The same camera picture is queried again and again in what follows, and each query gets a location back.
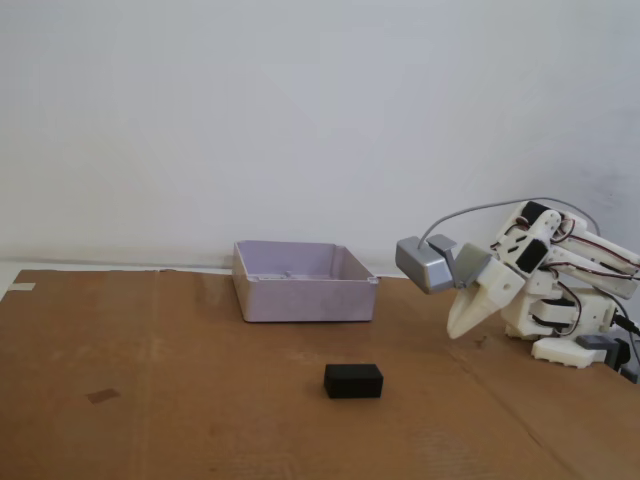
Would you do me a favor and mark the black rectangular block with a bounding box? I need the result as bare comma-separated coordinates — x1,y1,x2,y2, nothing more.
323,363,385,400

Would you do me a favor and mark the silver webcam with clip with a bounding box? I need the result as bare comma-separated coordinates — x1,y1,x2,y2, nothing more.
395,234,494,296

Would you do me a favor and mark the grey and black table clamp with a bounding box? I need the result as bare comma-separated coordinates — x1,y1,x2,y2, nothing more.
576,334,640,386

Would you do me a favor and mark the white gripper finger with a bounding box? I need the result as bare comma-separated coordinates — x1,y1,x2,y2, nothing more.
448,286,502,341
446,286,477,335

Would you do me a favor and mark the grey plastic open box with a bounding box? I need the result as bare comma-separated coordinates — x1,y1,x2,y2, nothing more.
232,240,379,325

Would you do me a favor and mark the brown cardboard sheet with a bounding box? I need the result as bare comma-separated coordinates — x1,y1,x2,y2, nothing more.
0,268,640,480

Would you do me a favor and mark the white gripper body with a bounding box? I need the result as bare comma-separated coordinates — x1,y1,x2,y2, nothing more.
473,256,527,310

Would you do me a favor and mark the grey webcam cable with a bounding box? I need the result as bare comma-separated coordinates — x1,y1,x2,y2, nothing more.
418,197,640,374

